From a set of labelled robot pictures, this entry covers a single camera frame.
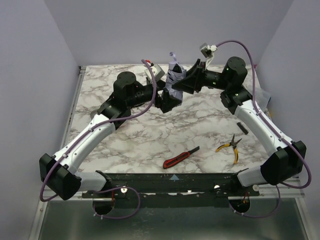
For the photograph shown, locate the lavender folding umbrella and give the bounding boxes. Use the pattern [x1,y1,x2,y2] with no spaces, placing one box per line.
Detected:
[165,51,187,107]

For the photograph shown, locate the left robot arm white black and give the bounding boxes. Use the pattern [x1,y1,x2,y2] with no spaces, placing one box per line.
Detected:
[39,70,186,200]

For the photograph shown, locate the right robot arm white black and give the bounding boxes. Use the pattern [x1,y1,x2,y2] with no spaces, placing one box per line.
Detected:
[172,56,307,187]

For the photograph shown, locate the red black utility knife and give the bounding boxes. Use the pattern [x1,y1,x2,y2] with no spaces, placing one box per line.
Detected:
[162,146,200,169]

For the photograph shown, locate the small black comb part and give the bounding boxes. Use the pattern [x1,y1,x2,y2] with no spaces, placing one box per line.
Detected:
[236,122,249,135]

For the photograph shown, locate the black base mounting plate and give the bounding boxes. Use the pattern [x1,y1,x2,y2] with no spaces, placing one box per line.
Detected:
[82,173,259,208]

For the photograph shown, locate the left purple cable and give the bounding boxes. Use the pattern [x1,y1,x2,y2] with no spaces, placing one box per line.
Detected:
[39,58,159,220]

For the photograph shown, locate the purple cable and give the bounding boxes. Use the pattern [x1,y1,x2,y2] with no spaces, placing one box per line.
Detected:
[39,58,159,220]
[215,39,313,218]

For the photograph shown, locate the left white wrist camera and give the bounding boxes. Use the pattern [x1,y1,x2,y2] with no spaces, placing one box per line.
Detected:
[144,64,165,82]

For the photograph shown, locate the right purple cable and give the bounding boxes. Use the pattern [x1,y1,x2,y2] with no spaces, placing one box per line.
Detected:
[215,39,313,218]

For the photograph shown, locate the yellow handled pliers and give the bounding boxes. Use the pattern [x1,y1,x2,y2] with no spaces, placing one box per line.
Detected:
[215,133,243,165]

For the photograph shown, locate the aluminium frame rail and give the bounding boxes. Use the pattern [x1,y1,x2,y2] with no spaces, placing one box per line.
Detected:
[46,174,305,200]

